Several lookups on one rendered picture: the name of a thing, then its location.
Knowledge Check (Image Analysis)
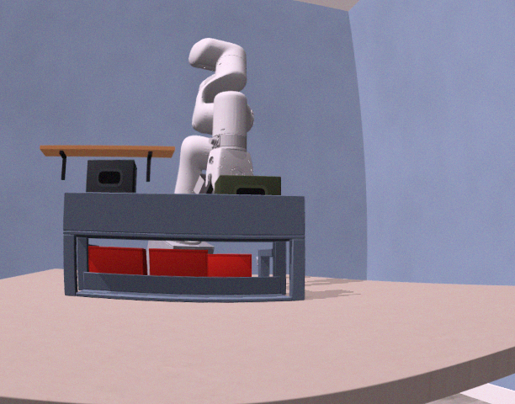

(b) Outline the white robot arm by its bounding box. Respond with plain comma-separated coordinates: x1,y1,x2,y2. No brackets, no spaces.
174,38,254,194

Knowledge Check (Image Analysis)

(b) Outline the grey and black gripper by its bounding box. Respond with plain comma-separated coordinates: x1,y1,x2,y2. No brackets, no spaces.
203,146,253,194

